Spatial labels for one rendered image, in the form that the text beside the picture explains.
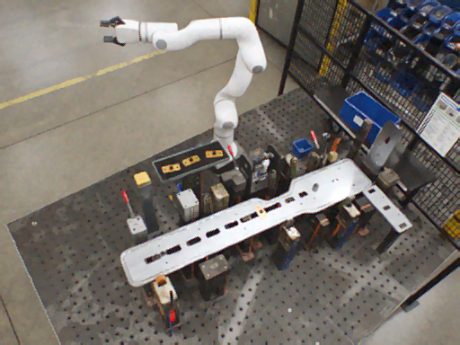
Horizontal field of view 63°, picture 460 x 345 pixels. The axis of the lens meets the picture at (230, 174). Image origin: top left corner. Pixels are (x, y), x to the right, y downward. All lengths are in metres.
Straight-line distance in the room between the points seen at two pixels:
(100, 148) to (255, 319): 2.23
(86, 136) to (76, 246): 1.70
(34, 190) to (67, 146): 0.51
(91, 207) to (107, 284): 0.49
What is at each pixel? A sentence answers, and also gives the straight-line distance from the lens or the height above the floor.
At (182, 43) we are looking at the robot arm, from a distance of 1.71.
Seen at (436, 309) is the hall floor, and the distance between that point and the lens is 3.22.
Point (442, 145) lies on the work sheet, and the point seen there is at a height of 1.21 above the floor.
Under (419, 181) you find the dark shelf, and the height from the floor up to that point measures 1.03.
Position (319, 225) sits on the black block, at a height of 0.96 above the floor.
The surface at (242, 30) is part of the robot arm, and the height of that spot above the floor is 1.69.
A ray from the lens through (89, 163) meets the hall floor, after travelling 3.51.
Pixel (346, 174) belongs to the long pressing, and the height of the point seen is 1.00.
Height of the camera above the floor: 2.59
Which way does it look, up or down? 51 degrees down
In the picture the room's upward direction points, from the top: 7 degrees clockwise
